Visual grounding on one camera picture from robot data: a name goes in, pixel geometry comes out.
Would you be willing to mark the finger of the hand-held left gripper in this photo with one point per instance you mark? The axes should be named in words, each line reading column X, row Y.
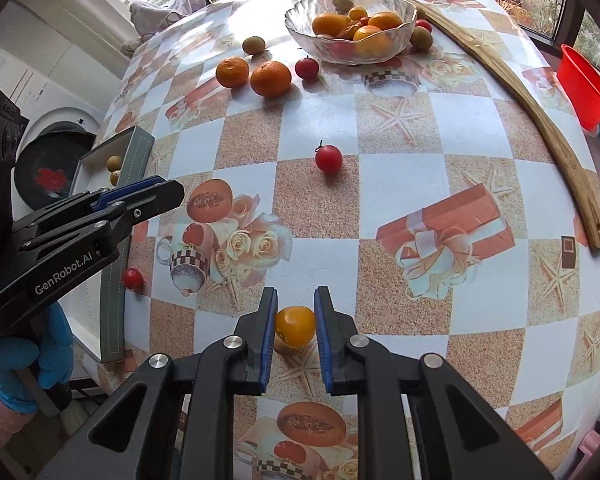
column 125, row 191
column 150, row 200

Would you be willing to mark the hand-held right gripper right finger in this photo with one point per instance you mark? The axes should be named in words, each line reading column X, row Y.
column 322, row 340

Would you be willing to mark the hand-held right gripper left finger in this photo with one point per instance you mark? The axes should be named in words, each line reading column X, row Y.
column 267, row 340

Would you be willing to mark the grey storage box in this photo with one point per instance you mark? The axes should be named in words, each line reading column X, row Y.
column 112, row 300

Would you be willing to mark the glass bowl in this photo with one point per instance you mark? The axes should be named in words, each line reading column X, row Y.
column 305, row 15

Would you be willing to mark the person's left hand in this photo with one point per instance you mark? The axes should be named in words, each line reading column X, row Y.
column 10, row 370

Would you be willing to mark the white washing machine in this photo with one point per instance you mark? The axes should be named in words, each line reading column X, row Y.
column 55, row 127

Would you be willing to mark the orange mandarin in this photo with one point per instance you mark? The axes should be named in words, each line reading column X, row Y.
column 232, row 71
column 385, row 20
column 271, row 78
column 372, row 42
column 330, row 24

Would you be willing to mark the white crumpled cloth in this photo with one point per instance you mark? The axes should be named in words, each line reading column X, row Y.
column 155, row 10

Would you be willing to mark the green-brown jujube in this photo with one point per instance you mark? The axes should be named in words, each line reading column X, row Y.
column 254, row 45
column 421, row 39
column 342, row 2

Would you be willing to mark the pink plastic stool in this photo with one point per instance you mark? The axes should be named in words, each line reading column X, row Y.
column 592, row 447

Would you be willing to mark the long wooden back scratcher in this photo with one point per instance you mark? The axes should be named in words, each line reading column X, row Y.
column 591, row 220

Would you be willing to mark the red plastic bucket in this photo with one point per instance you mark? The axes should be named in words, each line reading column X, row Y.
column 580, row 95

